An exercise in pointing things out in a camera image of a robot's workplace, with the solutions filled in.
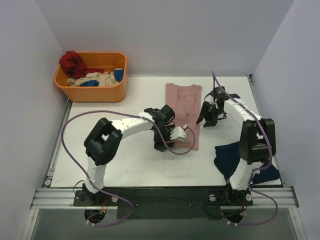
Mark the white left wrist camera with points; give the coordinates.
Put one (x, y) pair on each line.
(178, 133)

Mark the aluminium frame rail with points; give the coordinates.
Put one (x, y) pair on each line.
(261, 197)

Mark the beige garment in bin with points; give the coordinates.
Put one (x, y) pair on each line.
(94, 79)

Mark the folded navy t-shirt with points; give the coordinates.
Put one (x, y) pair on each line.
(228, 157)

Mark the orange plastic bin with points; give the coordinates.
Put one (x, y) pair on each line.
(108, 61)

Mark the pink printed t-shirt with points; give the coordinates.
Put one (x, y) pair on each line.
(186, 102)

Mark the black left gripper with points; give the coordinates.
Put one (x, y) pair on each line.
(161, 137)

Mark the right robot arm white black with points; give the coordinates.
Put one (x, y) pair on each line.
(257, 142)

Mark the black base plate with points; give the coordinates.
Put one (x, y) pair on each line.
(173, 211)

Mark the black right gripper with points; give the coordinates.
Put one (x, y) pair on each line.
(208, 114)

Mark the blue garment in bin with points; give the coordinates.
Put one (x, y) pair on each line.
(118, 74)

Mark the red garment in bin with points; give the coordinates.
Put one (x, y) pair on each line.
(74, 67)

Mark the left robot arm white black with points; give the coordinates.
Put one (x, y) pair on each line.
(103, 141)

